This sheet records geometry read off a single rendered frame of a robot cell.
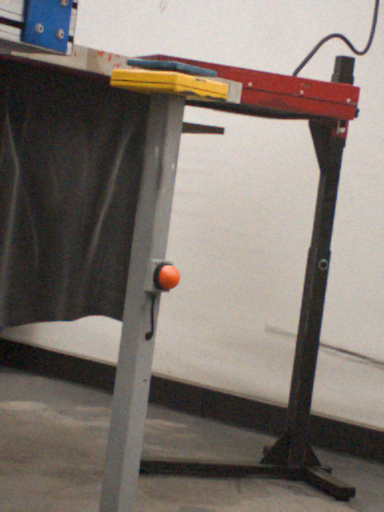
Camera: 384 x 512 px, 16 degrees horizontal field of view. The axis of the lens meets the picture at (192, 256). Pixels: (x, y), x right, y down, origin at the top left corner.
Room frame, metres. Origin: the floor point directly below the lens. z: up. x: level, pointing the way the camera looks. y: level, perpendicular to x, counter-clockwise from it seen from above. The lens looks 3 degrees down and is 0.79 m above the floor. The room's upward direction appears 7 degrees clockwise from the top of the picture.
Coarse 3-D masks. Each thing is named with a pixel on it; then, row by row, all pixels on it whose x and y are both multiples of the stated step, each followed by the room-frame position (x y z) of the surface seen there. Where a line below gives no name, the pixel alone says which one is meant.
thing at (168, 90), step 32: (160, 96) 2.05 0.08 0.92; (192, 96) 2.04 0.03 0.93; (224, 96) 2.07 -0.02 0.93; (160, 128) 2.05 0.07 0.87; (160, 160) 2.04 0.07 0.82; (160, 192) 2.05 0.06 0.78; (160, 224) 2.05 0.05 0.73; (160, 256) 2.06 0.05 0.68; (128, 288) 2.06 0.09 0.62; (128, 320) 2.06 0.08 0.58; (128, 352) 2.05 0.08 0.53; (128, 384) 2.05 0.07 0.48; (128, 416) 2.04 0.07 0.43; (128, 448) 2.05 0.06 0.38; (128, 480) 2.05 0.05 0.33
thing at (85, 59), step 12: (0, 48) 2.05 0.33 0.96; (84, 48) 2.16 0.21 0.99; (36, 60) 2.09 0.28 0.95; (48, 60) 2.10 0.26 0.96; (60, 60) 2.12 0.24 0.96; (72, 60) 2.15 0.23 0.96; (84, 60) 2.17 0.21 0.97; (96, 60) 2.19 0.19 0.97; (108, 60) 2.21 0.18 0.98; (120, 60) 2.23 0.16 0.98; (84, 72) 2.21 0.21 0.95; (96, 72) 2.19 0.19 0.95; (108, 72) 2.21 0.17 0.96; (228, 84) 2.47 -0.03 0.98; (240, 84) 2.50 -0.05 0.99; (228, 96) 2.47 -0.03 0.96; (240, 96) 2.50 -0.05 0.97
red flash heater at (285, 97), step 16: (192, 64) 3.40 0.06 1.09; (208, 64) 3.42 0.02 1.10; (240, 80) 3.46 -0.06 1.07; (256, 80) 3.47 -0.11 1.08; (272, 80) 3.49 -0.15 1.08; (288, 80) 3.51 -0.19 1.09; (304, 80) 3.52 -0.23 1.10; (256, 96) 3.48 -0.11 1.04; (272, 96) 3.49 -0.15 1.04; (288, 96) 3.51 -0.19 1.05; (304, 96) 3.52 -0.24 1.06; (320, 96) 3.54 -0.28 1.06; (336, 96) 3.56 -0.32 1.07; (352, 96) 3.58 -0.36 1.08; (240, 112) 3.92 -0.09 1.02; (256, 112) 3.94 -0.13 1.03; (272, 112) 3.92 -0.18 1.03; (288, 112) 3.83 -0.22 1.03; (304, 112) 3.53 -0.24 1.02; (320, 112) 3.55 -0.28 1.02; (336, 112) 3.56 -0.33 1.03; (352, 112) 3.58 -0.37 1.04
